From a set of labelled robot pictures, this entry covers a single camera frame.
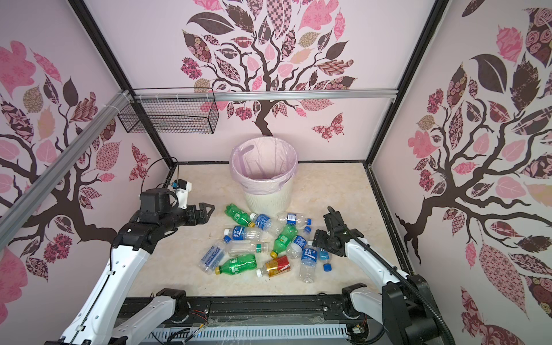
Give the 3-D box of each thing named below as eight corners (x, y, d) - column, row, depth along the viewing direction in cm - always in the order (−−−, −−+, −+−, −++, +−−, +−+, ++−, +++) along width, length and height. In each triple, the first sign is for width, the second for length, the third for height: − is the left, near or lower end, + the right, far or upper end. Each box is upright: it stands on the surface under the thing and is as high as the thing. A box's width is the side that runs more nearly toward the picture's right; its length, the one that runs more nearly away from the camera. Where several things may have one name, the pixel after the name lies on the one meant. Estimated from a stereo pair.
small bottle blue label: (284, 254, 87) (285, 251, 84) (292, 237, 92) (293, 233, 89) (299, 261, 85) (300, 257, 82) (307, 243, 90) (307, 239, 87)
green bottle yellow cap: (267, 254, 87) (267, 250, 84) (289, 225, 96) (290, 220, 93) (277, 261, 85) (277, 258, 82) (299, 230, 94) (299, 226, 91)
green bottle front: (218, 280, 81) (215, 276, 78) (217, 265, 85) (214, 261, 81) (258, 268, 84) (257, 264, 80) (255, 255, 88) (254, 250, 84)
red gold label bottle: (259, 282, 81) (258, 279, 77) (255, 269, 84) (254, 265, 80) (291, 270, 84) (291, 266, 80) (286, 257, 87) (286, 253, 83)
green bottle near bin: (225, 212, 100) (223, 207, 97) (232, 205, 102) (230, 201, 99) (250, 230, 94) (248, 226, 91) (256, 223, 96) (255, 219, 93)
